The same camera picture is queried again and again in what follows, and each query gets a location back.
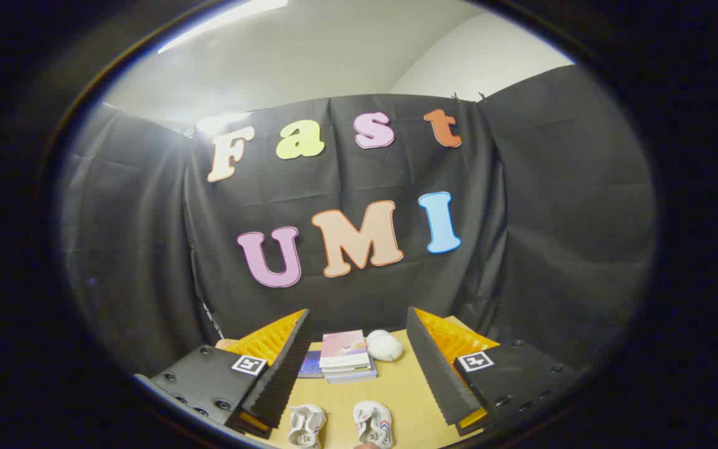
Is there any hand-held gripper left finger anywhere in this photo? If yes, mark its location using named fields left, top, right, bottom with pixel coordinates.
left=138, top=308, right=313, bottom=439

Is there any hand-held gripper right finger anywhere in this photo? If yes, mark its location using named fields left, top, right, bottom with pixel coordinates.
left=406, top=306, right=587, bottom=437

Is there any white canvas shoe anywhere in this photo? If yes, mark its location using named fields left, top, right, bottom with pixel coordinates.
left=353, top=400, right=395, bottom=449
left=287, top=404, right=327, bottom=449

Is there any blue cover book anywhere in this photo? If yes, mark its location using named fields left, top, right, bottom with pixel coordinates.
left=299, top=350, right=324, bottom=379

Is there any white plush ball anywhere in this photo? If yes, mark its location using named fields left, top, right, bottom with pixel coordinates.
left=366, top=329, right=404, bottom=362

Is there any thin yellow-edged book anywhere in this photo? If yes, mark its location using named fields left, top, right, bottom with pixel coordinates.
left=323, top=365, right=376, bottom=378

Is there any black backdrop cloth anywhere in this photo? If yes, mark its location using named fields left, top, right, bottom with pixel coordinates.
left=60, top=65, right=656, bottom=378

